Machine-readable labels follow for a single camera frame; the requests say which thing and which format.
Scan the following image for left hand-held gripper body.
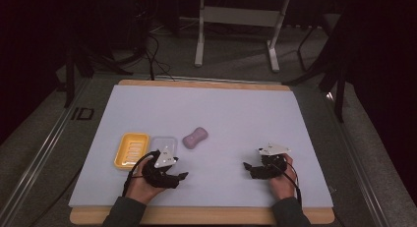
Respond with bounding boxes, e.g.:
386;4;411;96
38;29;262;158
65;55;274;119
141;145;180;190

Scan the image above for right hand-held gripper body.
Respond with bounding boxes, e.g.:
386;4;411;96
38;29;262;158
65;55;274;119
250;142;292;180

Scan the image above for clear plastic soap dish lid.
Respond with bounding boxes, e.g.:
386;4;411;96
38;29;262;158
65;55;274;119
149;136;179;159

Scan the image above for yellow soap dish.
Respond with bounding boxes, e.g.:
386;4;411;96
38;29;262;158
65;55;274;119
113;132;150;171

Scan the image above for purple soap bar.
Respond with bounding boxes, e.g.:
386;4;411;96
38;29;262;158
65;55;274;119
182;126;209;150

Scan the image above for person's left hand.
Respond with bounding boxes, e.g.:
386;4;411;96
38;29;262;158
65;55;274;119
125;153;168;205

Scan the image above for person's right hand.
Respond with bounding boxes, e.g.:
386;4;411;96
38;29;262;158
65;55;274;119
268;152;298;201

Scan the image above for white table mat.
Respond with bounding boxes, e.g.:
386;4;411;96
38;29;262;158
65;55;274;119
68;85;334;209

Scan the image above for black tripod stand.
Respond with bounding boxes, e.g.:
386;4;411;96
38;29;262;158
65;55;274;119
55;39;134;109

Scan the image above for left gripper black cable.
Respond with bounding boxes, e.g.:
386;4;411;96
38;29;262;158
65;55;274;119
121;150;161;199

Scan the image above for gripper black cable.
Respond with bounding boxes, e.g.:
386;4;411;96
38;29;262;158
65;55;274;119
273;159;303;206
121;150;161;199

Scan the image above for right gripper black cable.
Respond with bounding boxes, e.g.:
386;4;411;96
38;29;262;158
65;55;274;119
273;159;303;206

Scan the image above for black floor cables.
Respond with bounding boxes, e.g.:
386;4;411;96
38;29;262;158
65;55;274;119
131;0;176;83

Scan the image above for white metal desk frame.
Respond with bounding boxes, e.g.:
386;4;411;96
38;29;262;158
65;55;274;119
194;0;291;74

